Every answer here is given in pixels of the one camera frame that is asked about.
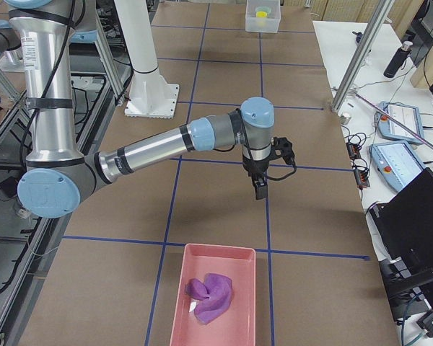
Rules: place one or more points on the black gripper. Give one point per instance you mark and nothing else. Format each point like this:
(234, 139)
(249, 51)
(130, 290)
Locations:
(255, 166)

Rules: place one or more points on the purple microfiber cloth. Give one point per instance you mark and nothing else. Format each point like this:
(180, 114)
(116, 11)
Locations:
(214, 296)

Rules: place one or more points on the yellow plastic cup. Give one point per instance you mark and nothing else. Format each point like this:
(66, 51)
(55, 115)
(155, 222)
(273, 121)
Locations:
(261, 14)

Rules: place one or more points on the mint green bowl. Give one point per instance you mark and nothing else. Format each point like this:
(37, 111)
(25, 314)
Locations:
(263, 8)

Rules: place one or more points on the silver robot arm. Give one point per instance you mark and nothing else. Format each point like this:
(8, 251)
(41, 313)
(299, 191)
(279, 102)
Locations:
(10, 43)
(59, 174)

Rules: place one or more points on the clear plastic storage box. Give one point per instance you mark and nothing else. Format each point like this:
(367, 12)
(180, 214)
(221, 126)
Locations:
(262, 25)

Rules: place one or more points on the near blue teach pendant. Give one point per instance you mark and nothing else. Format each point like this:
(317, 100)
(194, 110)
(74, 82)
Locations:
(397, 162)

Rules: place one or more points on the blue teach pendant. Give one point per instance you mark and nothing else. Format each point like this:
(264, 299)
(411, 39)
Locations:
(397, 162)
(405, 114)

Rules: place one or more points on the pink plastic bin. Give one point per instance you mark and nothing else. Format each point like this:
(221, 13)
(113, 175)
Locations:
(237, 325)

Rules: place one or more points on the black laptop computer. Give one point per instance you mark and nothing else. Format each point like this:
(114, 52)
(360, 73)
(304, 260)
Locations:
(405, 223)

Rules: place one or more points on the far blue teach pendant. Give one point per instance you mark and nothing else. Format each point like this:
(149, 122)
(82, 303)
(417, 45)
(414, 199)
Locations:
(405, 114)

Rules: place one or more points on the brown paper table mat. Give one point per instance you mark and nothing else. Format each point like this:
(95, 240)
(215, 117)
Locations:
(114, 278)

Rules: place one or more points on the black water bottle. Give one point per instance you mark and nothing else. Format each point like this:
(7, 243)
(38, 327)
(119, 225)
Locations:
(398, 59)

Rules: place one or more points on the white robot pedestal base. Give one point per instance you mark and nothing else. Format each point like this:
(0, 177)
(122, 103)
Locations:
(149, 95)

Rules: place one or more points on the aluminium frame post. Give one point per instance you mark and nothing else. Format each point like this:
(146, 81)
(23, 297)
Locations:
(378, 28)

